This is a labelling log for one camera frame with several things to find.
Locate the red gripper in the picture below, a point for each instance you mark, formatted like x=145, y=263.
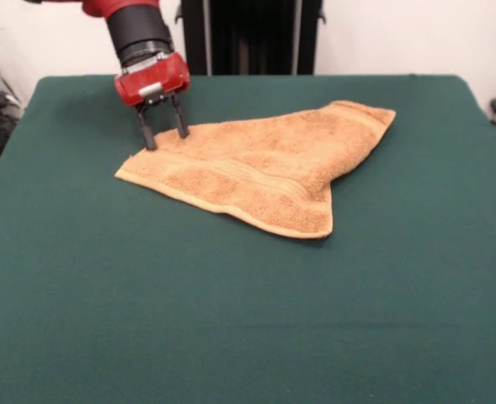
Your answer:
x=155, y=80

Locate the orange terry towel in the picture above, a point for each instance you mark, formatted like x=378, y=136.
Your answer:
x=273, y=164

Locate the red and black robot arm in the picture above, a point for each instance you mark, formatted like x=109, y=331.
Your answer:
x=138, y=29

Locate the dark green table cloth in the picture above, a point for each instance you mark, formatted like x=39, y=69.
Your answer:
x=125, y=294

